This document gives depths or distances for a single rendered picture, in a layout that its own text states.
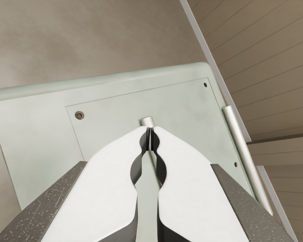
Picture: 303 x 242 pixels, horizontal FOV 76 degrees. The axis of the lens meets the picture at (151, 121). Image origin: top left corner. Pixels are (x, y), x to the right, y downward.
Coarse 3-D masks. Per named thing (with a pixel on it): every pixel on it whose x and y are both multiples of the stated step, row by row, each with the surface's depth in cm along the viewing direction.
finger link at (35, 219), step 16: (64, 176) 8; (48, 192) 7; (64, 192) 7; (32, 208) 7; (48, 208) 7; (16, 224) 6; (32, 224) 6; (48, 224) 6; (0, 240) 6; (16, 240) 6; (32, 240) 6
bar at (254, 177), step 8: (224, 112) 48; (232, 112) 47; (232, 120) 47; (232, 128) 47; (240, 136) 47; (240, 144) 47; (240, 152) 47; (248, 152) 47; (248, 160) 47; (248, 168) 47; (256, 176) 46; (256, 184) 46; (256, 192) 47; (264, 192) 46; (264, 200) 46
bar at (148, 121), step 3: (147, 117) 34; (150, 117) 34; (141, 120) 35; (144, 120) 34; (147, 120) 34; (150, 120) 34; (144, 123) 34; (147, 123) 34; (150, 123) 34; (153, 123) 35; (147, 126) 34; (150, 126) 34; (153, 126) 34; (150, 135) 34; (150, 138) 34; (150, 141) 34; (150, 144) 34; (150, 147) 34; (150, 150) 34; (153, 153) 34; (153, 156) 34; (153, 159) 34
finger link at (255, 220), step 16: (224, 176) 8; (224, 192) 8; (240, 192) 7; (240, 208) 7; (256, 208) 7; (240, 224) 6; (256, 224) 6; (272, 224) 6; (256, 240) 6; (272, 240) 6; (288, 240) 6
